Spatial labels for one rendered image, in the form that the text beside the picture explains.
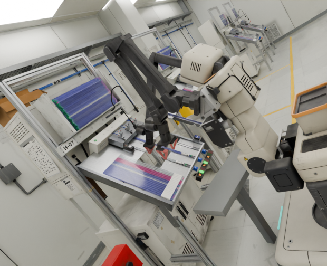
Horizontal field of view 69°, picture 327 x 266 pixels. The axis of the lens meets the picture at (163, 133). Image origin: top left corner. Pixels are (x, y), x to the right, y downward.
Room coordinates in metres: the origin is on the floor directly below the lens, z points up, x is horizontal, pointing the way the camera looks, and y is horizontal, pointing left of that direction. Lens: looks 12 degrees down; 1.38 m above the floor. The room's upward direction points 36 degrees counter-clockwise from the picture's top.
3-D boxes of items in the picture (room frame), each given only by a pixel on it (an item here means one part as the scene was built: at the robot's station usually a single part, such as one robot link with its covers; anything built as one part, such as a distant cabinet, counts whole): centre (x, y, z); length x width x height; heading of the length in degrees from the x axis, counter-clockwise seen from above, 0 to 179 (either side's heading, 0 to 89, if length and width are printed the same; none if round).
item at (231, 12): (7.04, -3.49, 0.95); 1.36 x 0.82 x 1.90; 52
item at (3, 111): (2.03, 0.66, 1.82); 0.68 x 0.30 x 0.20; 142
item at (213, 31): (5.91, -2.58, 0.95); 1.36 x 0.82 x 1.90; 52
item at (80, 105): (1.93, 0.36, 1.52); 0.51 x 0.13 x 0.27; 142
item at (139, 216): (1.96, 0.49, 0.31); 0.70 x 0.65 x 0.62; 142
